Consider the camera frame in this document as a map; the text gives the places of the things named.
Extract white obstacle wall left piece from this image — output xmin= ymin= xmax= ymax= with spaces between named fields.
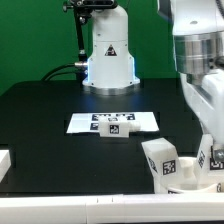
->
xmin=0 ymin=150 xmax=11 ymax=182

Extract black camera stand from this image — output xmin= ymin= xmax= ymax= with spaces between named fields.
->
xmin=62 ymin=0 xmax=118 ymax=81

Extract white front rail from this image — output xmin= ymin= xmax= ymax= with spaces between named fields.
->
xmin=0 ymin=193 xmax=224 ymax=224

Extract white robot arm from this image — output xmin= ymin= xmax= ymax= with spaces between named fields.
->
xmin=83 ymin=0 xmax=224 ymax=162

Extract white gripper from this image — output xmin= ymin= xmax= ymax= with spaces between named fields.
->
xmin=180 ymin=71 xmax=224 ymax=162

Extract white paper with tags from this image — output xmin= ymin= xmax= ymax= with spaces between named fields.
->
xmin=67 ymin=112 xmax=159 ymax=134

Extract black cables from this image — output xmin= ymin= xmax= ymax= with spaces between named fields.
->
xmin=41 ymin=61 xmax=88 ymax=82

